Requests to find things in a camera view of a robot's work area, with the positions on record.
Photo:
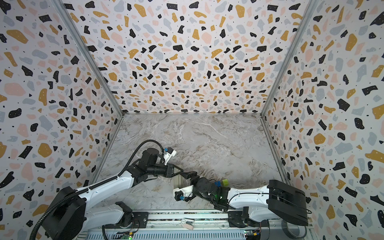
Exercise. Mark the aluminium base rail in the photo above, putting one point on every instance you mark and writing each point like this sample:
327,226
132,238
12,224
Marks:
208,225

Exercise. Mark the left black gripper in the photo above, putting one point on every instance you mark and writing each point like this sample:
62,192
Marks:
169,169

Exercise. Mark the pink white tag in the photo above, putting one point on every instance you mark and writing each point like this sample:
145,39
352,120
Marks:
187,224

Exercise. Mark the green cube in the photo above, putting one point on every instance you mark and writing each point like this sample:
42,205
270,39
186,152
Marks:
225,182

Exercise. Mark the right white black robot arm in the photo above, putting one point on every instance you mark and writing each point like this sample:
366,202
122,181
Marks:
276,200

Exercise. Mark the black tape roll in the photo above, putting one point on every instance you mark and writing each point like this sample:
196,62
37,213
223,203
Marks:
294,232

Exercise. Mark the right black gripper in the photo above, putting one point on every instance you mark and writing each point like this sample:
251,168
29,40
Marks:
196,181

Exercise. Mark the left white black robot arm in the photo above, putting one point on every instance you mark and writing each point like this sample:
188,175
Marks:
73,210

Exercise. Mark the white remote control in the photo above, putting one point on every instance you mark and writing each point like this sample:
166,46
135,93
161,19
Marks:
178,184

